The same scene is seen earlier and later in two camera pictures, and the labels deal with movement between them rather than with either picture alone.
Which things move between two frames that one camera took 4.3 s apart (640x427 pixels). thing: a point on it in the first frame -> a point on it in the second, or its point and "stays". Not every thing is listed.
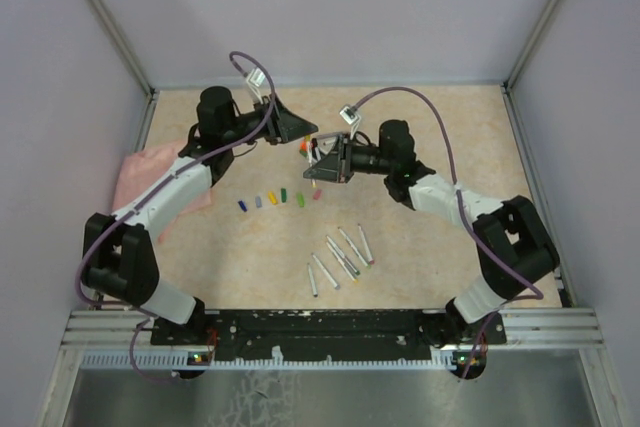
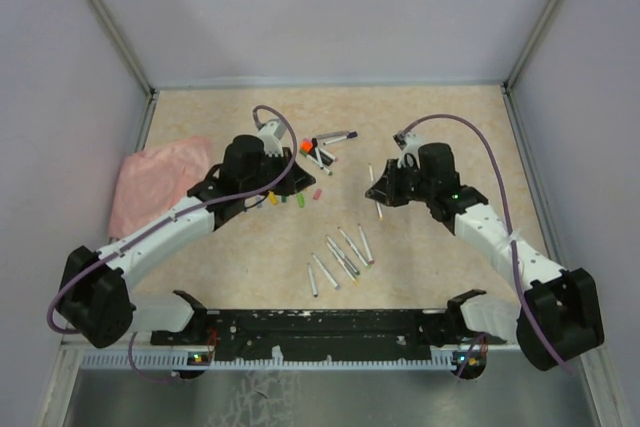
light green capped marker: x=354 y=248 stays
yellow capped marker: x=310 y=157 -> x=370 y=168
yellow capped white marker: x=341 y=262 stays
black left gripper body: x=270 y=130 -> x=275 y=168
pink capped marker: x=366 y=245 stays
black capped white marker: x=314 y=143 stays
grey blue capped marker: x=327 y=275 stays
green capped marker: x=356 y=272 stays
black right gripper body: x=346 y=168 -> x=410 y=185
